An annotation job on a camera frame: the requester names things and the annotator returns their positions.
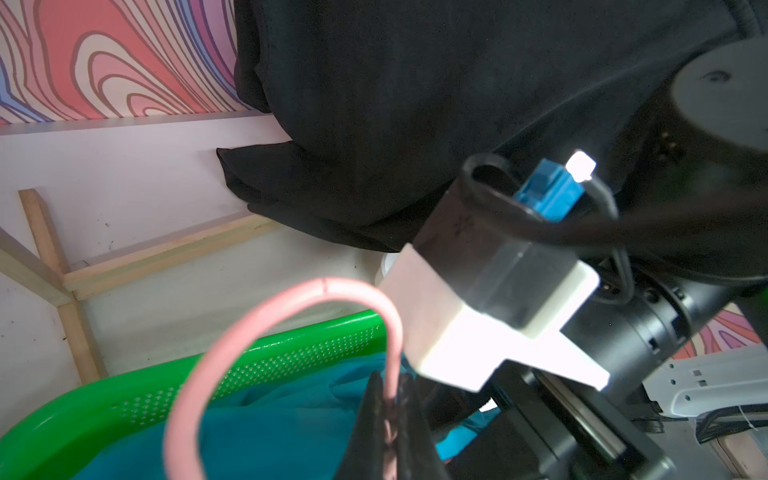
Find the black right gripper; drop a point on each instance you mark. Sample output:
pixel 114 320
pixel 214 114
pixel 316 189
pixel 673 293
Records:
pixel 547 428

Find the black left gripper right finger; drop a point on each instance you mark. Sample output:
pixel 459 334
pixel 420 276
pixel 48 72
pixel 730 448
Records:
pixel 416 454

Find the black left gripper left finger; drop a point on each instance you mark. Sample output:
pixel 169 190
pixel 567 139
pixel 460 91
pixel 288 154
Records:
pixel 370 453

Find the teal t-shirt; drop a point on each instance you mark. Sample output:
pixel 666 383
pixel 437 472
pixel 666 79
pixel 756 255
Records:
pixel 291 430

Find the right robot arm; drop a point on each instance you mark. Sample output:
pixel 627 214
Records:
pixel 685 234

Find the green plastic basket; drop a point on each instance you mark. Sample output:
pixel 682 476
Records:
pixel 57 440

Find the black t-shirt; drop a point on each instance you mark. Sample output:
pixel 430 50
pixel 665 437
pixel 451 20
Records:
pixel 383 101

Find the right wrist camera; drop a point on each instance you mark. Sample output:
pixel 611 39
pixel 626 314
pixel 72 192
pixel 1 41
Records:
pixel 471 295

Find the wooden clothes rack frame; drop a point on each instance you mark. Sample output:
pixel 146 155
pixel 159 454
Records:
pixel 46 273

